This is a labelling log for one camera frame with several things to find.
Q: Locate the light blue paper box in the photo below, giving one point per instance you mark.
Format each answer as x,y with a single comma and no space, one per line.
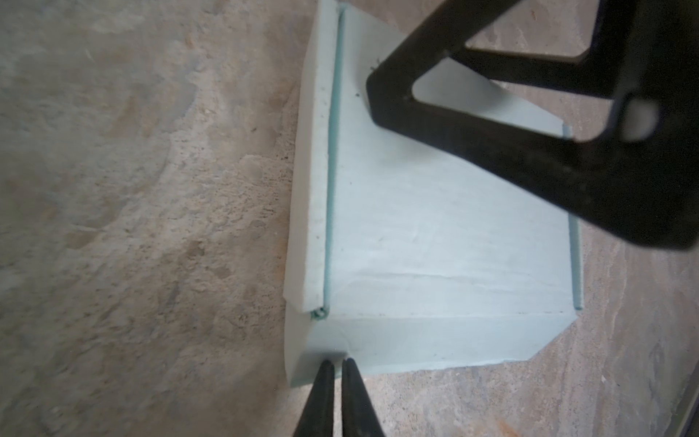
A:
401,256

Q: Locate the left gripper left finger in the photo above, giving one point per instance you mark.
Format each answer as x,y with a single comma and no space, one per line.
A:
317,416

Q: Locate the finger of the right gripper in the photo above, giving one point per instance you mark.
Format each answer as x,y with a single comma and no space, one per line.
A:
641,186
643,56

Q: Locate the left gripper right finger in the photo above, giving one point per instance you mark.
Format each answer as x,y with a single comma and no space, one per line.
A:
359,418

